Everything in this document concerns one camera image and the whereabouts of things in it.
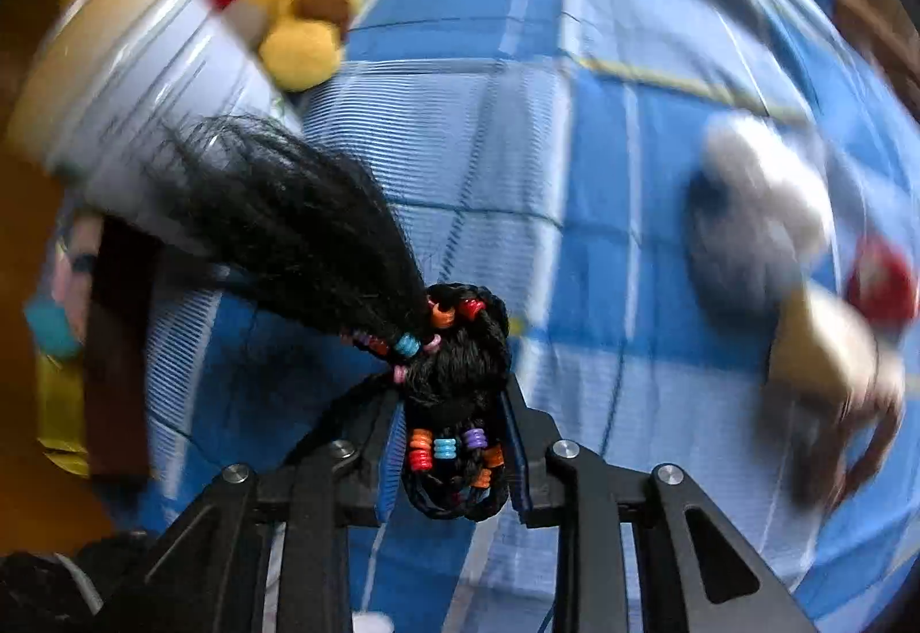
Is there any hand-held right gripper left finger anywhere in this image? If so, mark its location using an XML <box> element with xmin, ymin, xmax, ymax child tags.
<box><xmin>101</xmin><ymin>374</ymin><xmax>404</xmax><ymax>633</ymax></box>

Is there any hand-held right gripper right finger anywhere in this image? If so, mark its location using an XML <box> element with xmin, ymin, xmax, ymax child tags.
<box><xmin>499</xmin><ymin>374</ymin><xmax>817</xmax><ymax>633</ymax></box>

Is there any black beaded hairpiece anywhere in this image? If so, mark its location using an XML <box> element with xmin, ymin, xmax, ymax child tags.
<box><xmin>154</xmin><ymin>114</ymin><xmax>513</xmax><ymax>523</ymax></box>

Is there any yellow storage bin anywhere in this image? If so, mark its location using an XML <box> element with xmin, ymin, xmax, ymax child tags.
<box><xmin>21</xmin><ymin>216</ymin><xmax>145</xmax><ymax>483</ymax></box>

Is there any red fluffy sock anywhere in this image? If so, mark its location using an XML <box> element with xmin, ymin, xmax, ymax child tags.
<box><xmin>844</xmin><ymin>237</ymin><xmax>919</xmax><ymax>328</ymax></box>

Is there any blue plaid blanket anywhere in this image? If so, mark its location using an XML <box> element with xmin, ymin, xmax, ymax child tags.
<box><xmin>136</xmin><ymin>0</ymin><xmax>920</xmax><ymax>633</ymax></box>

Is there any cream wedge sponge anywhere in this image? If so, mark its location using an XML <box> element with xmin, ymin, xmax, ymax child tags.
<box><xmin>765</xmin><ymin>288</ymin><xmax>907</xmax><ymax>404</ymax></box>

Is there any white fluffy ball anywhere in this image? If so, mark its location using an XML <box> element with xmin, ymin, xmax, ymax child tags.
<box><xmin>686</xmin><ymin>116</ymin><xmax>835</xmax><ymax>310</ymax></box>

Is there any brown scrunchie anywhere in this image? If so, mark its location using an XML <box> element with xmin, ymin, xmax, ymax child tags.
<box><xmin>791</xmin><ymin>381</ymin><xmax>907</xmax><ymax>512</ymax></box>

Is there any brown wooden cabinet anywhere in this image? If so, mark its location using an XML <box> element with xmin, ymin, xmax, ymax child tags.
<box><xmin>0</xmin><ymin>51</ymin><xmax>94</xmax><ymax>534</ymax></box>

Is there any white metal can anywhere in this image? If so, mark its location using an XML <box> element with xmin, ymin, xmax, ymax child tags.
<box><xmin>7</xmin><ymin>0</ymin><xmax>310</xmax><ymax>253</ymax></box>

